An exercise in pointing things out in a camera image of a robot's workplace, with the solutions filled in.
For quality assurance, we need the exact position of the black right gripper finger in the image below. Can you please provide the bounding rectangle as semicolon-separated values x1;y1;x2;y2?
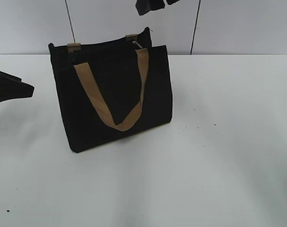
166;0;180;5
135;0;165;16

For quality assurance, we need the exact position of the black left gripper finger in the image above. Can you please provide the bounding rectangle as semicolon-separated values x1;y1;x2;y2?
0;71;35;102

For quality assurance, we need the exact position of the silver zipper pull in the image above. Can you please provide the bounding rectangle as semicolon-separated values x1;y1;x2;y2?
132;41;143;49

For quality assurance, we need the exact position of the black tote bag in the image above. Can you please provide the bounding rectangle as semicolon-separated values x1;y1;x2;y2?
48;27;173;153

